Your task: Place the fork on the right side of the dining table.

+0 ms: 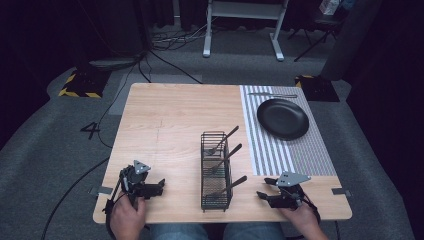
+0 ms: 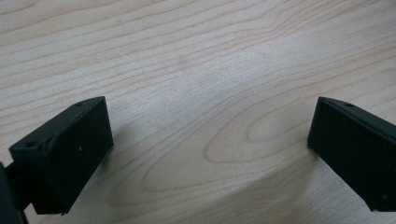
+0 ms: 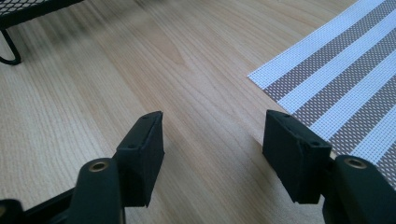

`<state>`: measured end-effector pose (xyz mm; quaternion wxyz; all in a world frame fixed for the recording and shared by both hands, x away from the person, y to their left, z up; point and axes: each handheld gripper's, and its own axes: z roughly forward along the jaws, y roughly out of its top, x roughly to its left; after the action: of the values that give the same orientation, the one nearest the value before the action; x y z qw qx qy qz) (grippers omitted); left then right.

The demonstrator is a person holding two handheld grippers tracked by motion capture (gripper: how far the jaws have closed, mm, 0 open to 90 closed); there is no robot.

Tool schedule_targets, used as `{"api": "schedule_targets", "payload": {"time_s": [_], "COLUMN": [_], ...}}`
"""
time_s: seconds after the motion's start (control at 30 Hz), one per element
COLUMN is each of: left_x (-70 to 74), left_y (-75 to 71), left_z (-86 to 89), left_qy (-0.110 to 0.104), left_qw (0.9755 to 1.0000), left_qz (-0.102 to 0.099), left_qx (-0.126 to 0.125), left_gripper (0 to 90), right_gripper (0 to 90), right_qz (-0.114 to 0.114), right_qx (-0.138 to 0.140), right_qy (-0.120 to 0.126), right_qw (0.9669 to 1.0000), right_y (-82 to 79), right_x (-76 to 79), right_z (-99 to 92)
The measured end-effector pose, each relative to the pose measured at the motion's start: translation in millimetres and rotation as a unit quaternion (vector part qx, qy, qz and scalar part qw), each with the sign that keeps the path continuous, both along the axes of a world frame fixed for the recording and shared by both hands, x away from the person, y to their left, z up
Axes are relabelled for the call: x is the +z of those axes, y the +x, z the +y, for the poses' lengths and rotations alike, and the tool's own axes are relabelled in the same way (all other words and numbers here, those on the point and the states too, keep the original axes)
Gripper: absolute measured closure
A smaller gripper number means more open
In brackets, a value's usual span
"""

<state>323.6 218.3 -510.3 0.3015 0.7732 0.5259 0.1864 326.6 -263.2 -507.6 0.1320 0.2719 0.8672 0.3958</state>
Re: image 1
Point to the black folding stand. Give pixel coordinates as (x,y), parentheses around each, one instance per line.
(320,30)

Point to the grey tape strip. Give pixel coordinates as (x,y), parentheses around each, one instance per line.
(340,192)
(101,190)

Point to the striped placemat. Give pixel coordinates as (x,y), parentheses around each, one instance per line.
(300,156)

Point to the silver table knife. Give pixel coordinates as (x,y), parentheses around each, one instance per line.
(273,95)

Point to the person's right leg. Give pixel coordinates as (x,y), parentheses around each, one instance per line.
(255,232)

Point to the person's right hand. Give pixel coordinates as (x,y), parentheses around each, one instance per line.
(305,221)

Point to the white metal table frame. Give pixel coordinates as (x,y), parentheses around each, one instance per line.
(245,10)

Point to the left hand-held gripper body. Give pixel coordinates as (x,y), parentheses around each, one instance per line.
(133,181)

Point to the person's left leg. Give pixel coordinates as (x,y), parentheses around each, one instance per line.
(180,232)

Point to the white box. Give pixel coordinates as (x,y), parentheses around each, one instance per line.
(329,6)

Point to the person's left hand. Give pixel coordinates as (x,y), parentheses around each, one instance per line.
(126,220)

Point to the person's leg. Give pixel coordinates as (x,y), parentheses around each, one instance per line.
(255,232)
(180,232)

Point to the black base with hazard tape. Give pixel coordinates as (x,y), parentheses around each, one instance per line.
(318,90)
(85,85)

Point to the black plate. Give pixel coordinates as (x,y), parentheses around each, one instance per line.
(282,119)

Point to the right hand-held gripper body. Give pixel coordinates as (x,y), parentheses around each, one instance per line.
(288,196)

